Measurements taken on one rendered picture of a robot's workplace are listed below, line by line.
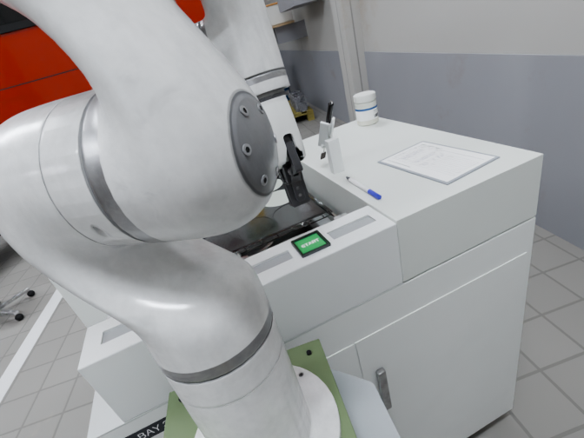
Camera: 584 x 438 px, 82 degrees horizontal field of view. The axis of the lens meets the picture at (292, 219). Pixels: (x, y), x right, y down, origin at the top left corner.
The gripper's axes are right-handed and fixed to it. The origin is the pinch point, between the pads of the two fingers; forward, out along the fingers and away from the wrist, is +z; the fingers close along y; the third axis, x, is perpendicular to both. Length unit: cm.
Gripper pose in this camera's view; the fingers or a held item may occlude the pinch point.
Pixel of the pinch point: (296, 192)
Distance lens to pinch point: 56.3
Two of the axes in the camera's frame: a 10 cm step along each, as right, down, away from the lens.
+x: 9.0, -3.8, 2.2
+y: 3.1, 2.0, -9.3
